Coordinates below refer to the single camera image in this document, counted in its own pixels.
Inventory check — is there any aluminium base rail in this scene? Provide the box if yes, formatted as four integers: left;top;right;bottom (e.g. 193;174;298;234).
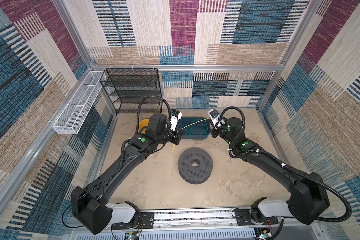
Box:
63;207;328;240

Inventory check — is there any dark grey perforated spool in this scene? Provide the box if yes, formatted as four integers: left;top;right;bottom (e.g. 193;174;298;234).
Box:
178;148;214;185

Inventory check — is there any green cable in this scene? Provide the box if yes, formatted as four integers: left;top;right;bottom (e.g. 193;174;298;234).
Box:
181;119;209;138

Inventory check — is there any yellow plastic bin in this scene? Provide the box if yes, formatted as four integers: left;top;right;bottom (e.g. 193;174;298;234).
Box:
138;119;150;134

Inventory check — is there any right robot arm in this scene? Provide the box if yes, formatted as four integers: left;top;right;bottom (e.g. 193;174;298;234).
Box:
208;107;352;225

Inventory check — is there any teal plastic bin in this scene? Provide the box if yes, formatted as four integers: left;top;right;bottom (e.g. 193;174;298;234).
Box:
178;117;211;140

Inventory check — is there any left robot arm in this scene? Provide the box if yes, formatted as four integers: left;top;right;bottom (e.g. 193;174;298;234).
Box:
69;96;184;235

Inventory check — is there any black wire mesh shelf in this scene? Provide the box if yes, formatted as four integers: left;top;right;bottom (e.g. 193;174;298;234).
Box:
100;68;162;114

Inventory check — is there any white wire mesh basket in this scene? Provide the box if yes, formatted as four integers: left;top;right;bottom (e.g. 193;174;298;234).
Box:
53;71;103;135

